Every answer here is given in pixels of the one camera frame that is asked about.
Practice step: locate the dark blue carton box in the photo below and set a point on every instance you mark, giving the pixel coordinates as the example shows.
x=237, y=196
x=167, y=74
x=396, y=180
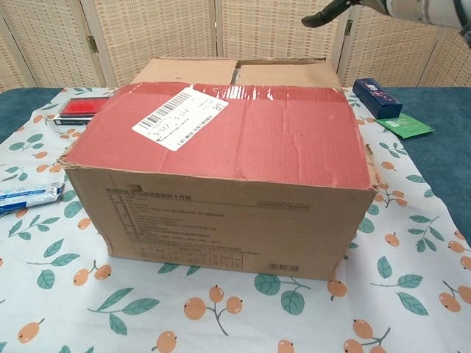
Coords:
x=377, y=97

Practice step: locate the cardboard box with red tape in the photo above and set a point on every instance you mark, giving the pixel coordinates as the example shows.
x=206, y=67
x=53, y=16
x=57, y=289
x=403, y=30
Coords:
x=228, y=206

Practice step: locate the woven bamboo folding screen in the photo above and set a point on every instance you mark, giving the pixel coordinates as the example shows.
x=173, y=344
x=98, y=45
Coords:
x=165, y=29

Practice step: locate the green sachet packet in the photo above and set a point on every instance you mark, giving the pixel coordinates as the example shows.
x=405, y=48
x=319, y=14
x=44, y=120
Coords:
x=404, y=127

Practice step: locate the floral print tablecloth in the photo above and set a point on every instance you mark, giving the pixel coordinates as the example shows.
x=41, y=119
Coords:
x=147, y=316

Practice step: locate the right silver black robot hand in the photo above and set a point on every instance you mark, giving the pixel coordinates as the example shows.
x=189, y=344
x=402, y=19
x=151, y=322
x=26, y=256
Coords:
x=404, y=9

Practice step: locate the red ink pad tin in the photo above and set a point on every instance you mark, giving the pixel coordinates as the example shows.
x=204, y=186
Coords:
x=77, y=108

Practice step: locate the blue white toothpaste tube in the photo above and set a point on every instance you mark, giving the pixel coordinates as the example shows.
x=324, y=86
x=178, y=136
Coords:
x=25, y=196

